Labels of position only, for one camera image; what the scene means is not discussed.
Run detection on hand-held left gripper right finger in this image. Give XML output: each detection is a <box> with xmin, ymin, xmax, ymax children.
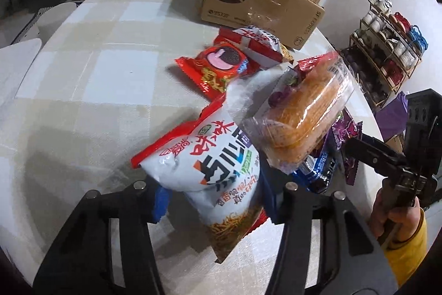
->
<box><xmin>261</xmin><ymin>174</ymin><xmax>399</xmax><ymax>295</ymax></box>

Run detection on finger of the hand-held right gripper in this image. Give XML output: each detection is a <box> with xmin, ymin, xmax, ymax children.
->
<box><xmin>344</xmin><ymin>132</ymin><xmax>409</xmax><ymax>178</ymax></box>

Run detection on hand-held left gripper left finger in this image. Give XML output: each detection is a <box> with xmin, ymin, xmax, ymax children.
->
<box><xmin>33</xmin><ymin>177</ymin><xmax>173</xmax><ymax>295</ymax></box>

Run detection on blue cookie packet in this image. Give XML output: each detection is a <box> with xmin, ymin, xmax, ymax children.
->
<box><xmin>292</xmin><ymin>139</ymin><xmax>337</xmax><ymax>195</ymax></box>

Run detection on white red noodle snack bag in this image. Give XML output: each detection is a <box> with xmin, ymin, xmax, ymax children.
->
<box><xmin>130</xmin><ymin>95</ymin><xmax>270</xmax><ymax>264</ymax></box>

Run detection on clear bread packet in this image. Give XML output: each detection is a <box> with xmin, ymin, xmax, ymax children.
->
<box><xmin>242</xmin><ymin>53</ymin><xmax>354</xmax><ymax>174</ymax></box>

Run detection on red cookie packet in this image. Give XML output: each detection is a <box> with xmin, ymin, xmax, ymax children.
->
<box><xmin>174</xmin><ymin>41</ymin><xmax>258</xmax><ymax>102</ymax></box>

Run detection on large cardboard box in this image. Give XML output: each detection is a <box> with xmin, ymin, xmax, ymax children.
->
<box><xmin>198</xmin><ymin>0</ymin><xmax>326</xmax><ymax>51</ymax></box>

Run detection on person's right hand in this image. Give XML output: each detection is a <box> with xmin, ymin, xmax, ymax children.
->
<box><xmin>368</xmin><ymin>189</ymin><xmax>425</xmax><ymax>244</ymax></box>

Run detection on purple snack packet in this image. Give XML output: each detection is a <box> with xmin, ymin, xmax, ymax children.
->
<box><xmin>330</xmin><ymin>108</ymin><xmax>363</xmax><ymax>187</ymax></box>

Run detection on purple bag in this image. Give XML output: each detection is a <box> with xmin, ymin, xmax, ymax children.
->
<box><xmin>375</xmin><ymin>91</ymin><xmax>410</xmax><ymax>143</ymax></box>

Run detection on rows of assorted shoes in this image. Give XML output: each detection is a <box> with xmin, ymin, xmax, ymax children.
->
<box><xmin>350</xmin><ymin>0</ymin><xmax>429</xmax><ymax>102</ymax></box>

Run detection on wooden shoe rack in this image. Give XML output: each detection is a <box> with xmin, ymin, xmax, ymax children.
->
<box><xmin>349</xmin><ymin>0</ymin><xmax>429</xmax><ymax>109</ymax></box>

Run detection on white red striped snack packet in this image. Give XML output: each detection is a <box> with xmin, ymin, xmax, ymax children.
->
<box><xmin>214</xmin><ymin>25</ymin><xmax>295</xmax><ymax>71</ymax></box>

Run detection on white chair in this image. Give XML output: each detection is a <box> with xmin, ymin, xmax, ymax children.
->
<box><xmin>12</xmin><ymin>1</ymin><xmax>78</xmax><ymax>45</ymax></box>
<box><xmin>0</xmin><ymin>38</ymin><xmax>43</xmax><ymax>109</ymax></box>

